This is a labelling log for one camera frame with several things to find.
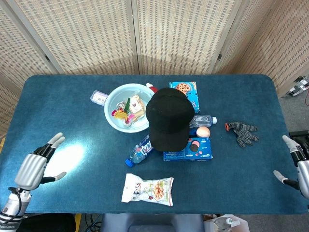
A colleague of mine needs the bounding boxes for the blue Oreo cookie box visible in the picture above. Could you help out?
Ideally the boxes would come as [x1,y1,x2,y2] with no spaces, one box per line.
[162,137,213,162]

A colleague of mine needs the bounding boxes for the blue plush tablecloth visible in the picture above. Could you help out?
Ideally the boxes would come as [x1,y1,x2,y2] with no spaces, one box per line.
[0,74,309,215]

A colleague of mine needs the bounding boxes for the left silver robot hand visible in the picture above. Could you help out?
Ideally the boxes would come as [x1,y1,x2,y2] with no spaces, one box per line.
[14,132,67,190]

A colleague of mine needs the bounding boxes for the wrapped pastry pack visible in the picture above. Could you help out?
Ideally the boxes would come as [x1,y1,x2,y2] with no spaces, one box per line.
[129,95,147,119]

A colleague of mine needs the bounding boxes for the clear white capped water bottle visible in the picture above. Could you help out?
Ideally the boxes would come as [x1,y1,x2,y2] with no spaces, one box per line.
[189,115,217,128]

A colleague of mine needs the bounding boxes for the black equipment frame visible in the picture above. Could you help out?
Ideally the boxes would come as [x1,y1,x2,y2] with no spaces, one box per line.
[289,130,309,145]

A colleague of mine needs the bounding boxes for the grey knit work glove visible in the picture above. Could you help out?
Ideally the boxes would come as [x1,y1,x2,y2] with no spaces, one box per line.
[225,121,260,148]

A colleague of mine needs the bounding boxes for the electronic parts pile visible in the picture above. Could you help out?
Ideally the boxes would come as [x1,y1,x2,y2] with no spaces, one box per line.
[281,75,309,99]

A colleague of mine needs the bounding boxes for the red and white small item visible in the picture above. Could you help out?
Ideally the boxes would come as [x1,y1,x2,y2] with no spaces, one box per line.
[145,82,159,94]

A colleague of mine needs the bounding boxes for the clear plastic container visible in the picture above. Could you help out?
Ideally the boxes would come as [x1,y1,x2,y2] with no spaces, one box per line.
[204,214,251,232]

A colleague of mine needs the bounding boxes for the black bulky floor object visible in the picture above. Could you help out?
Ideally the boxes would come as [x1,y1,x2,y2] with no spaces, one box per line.
[14,214,77,232]

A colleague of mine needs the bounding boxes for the blue chocolate chip cookie box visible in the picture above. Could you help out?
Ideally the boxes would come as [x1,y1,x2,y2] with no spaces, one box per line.
[169,81,200,114]

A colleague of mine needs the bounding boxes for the blue grey padded seat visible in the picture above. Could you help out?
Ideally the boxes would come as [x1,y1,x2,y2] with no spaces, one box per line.
[100,213,205,232]

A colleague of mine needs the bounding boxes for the peach coloured round ball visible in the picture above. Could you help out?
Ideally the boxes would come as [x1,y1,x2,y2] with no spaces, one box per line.
[196,126,211,138]

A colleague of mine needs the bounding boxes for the white peanut snack bag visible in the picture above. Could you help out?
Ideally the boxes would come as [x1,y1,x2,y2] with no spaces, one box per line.
[121,173,174,207]

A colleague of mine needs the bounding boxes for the woven folding screen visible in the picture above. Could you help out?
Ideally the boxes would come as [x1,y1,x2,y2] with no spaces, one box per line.
[0,0,309,138]

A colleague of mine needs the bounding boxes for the blue capped drink bottle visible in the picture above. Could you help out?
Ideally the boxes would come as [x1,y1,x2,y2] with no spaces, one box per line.
[125,134,155,168]

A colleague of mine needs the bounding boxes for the black cap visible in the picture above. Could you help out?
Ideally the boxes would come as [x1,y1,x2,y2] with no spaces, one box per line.
[145,87,195,152]

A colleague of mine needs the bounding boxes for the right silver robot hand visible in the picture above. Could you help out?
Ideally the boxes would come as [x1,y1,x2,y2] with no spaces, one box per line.
[273,135,309,199]

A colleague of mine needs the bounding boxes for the light blue plastic bowl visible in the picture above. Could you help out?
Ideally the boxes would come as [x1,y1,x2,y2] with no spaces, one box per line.
[104,83,159,133]

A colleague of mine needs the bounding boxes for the colourful feather shuttlecock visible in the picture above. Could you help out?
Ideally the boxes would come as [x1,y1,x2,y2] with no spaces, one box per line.
[111,96,136,128]

